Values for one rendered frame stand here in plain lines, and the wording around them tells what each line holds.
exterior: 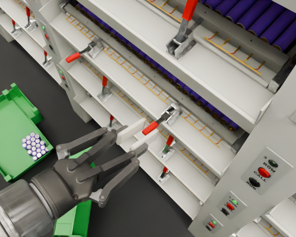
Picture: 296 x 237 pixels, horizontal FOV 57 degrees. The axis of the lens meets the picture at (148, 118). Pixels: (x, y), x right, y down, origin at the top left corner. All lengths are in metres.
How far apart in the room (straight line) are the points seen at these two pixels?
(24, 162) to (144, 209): 0.52
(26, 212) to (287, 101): 0.35
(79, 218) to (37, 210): 0.67
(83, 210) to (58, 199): 0.66
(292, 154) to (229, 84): 0.12
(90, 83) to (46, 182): 0.53
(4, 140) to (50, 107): 0.25
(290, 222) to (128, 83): 0.42
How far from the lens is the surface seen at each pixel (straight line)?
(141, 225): 1.06
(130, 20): 0.49
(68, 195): 0.44
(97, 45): 0.70
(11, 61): 1.60
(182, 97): 0.58
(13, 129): 1.24
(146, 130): 0.54
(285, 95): 0.33
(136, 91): 0.63
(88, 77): 0.92
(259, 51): 0.41
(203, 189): 0.74
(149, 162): 0.95
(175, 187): 0.93
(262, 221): 0.74
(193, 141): 0.57
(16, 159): 1.22
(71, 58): 0.68
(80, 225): 1.08
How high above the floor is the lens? 1.04
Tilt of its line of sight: 58 degrees down
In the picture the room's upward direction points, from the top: straight up
